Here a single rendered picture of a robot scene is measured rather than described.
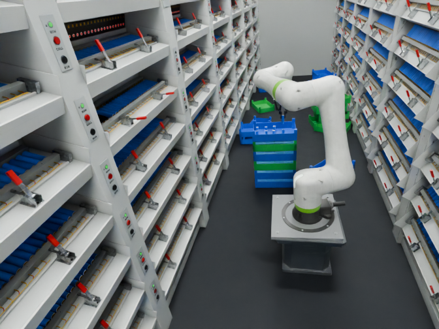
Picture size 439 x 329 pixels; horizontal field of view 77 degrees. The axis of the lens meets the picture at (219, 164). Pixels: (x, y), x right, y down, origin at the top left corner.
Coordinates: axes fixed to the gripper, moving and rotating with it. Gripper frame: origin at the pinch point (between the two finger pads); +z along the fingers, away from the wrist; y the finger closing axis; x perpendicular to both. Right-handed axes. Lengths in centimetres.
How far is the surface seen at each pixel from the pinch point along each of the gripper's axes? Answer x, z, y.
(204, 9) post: 44, -53, -48
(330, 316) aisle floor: -120, 7, 17
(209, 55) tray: 32, -28, -49
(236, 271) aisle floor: -100, 16, -29
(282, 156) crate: -20.0, 23.1, -0.7
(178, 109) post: -36, -46, -54
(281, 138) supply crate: -13.7, 9.4, -1.5
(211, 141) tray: -9, 17, -52
